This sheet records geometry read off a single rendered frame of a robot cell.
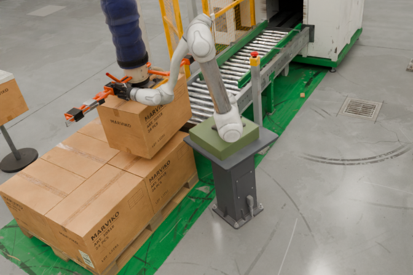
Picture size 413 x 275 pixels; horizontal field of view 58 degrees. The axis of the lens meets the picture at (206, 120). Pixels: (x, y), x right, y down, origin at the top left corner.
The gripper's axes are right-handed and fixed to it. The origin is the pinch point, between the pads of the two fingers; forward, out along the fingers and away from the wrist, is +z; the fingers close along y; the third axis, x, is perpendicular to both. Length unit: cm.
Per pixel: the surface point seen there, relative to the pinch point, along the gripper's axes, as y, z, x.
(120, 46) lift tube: -24.9, -1.9, 15.9
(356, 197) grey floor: 121, -149, 87
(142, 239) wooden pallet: 117, -17, -29
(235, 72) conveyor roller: 65, -3, 157
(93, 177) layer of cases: 65, 17, -29
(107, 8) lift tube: -51, -1, 14
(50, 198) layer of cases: 65, 30, -59
